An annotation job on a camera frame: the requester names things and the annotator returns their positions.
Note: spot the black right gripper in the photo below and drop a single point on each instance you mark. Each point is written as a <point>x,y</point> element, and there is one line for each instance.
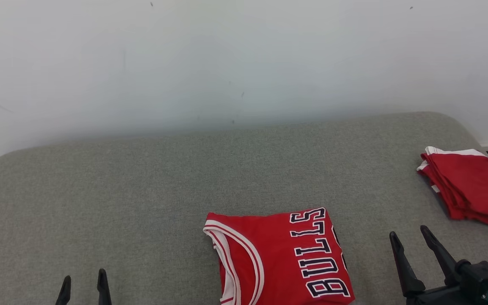
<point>439,295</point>

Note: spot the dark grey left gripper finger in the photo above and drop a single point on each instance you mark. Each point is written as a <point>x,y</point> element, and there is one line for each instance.
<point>64,292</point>
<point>103,290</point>

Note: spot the red shorts with white trim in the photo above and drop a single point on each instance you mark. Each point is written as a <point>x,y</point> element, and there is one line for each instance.
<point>468,186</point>

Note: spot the red Bulls basketball jersey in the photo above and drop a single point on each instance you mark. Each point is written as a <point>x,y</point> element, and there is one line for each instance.
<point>282,258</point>

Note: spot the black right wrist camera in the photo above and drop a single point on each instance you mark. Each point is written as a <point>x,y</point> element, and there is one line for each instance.
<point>479,277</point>

